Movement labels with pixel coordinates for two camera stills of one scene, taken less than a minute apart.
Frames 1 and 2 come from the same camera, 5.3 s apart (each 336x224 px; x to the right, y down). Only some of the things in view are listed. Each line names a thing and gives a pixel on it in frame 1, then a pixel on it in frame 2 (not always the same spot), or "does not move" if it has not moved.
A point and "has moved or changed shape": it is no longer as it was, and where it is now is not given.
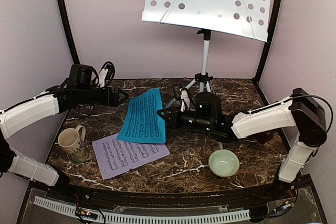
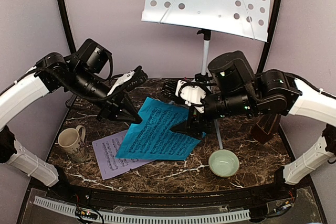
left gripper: [114, 97] to [113, 106]
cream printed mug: [71, 140] does not move
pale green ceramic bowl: [223, 163] does not move
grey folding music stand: [237, 3] does not move
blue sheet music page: [141, 121] has moved or changed shape
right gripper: [173, 121] to [191, 127]
